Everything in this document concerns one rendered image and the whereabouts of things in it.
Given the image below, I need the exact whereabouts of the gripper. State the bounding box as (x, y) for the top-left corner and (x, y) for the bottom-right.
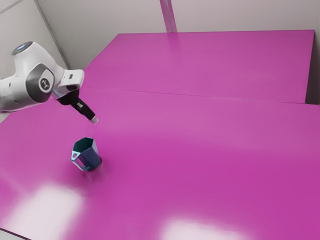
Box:
(56, 90), (100, 125)

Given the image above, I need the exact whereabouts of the teal faceted mug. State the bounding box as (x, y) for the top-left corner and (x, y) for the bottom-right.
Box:
(70, 136), (102, 172)

